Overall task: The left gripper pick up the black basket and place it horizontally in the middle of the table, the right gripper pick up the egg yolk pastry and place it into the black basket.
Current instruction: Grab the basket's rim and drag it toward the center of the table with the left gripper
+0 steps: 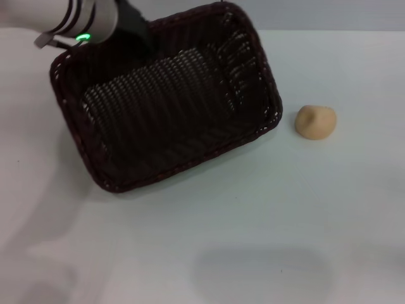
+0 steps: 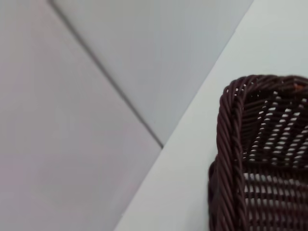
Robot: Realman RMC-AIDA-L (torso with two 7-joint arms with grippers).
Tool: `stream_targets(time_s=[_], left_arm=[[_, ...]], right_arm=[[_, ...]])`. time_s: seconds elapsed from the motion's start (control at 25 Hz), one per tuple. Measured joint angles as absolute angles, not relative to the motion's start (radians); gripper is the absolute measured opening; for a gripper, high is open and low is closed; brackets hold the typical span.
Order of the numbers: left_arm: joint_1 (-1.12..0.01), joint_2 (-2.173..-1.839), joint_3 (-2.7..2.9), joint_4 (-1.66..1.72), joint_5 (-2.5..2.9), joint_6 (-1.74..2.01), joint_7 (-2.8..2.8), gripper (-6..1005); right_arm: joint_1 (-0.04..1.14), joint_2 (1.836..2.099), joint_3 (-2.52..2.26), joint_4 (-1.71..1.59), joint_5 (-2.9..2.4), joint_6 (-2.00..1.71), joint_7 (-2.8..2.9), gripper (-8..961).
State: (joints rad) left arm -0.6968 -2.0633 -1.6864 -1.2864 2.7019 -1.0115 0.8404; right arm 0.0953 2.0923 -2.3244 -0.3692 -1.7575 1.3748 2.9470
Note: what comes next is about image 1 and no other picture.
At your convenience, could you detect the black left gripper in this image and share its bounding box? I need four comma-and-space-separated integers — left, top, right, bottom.
110, 0, 158, 61

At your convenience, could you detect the black wicker basket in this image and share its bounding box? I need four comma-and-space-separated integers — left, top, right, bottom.
49, 1, 284, 194

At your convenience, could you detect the beige bread bun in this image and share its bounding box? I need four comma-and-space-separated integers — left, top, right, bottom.
294, 104, 337, 140

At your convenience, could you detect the left arm cable with plug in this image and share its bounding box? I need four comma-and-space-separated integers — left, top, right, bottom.
34, 32, 84, 51

